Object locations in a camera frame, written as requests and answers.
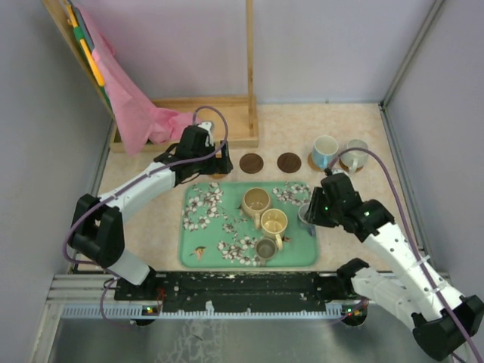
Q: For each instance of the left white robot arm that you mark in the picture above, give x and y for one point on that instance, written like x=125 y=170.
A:
x=98 y=223

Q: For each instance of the dark brown wooden coaster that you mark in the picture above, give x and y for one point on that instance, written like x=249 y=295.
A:
x=289 y=162

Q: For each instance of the dark reddish wooden coaster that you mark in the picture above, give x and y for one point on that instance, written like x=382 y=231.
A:
x=251 y=163

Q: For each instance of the beige mug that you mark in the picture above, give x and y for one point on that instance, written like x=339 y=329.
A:
x=254 y=203

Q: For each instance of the yellow mug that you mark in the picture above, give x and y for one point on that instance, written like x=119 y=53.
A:
x=274 y=224

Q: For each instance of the white grey mug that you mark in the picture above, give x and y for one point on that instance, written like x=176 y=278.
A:
x=356 y=154

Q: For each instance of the yellow green hanger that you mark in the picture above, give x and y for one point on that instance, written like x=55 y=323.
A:
x=84 y=39

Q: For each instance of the green floral tray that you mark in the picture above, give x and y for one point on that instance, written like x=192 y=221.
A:
x=216 y=233

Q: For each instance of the pink cloth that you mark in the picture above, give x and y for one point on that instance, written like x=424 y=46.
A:
x=137 y=118

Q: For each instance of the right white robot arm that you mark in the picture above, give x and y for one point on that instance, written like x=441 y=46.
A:
x=440 y=317

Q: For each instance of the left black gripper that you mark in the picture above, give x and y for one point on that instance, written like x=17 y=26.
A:
x=218 y=165

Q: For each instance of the light blue mug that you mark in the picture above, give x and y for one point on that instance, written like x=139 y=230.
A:
x=324 y=150

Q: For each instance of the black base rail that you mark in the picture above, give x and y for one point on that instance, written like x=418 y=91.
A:
x=238 y=291

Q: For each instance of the small grey cup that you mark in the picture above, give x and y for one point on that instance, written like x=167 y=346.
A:
x=265 y=250

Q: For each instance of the light brown wooden coaster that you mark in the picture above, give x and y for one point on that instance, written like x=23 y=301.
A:
x=352 y=167

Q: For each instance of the small blue-grey cup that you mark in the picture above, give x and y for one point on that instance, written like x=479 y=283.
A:
x=302 y=222

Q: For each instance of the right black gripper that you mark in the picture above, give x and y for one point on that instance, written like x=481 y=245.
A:
x=313 y=215

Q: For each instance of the wooden rack stand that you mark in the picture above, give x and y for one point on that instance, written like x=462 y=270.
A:
x=239 y=110

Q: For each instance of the light woven coaster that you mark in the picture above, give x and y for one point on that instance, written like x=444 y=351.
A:
x=311 y=162

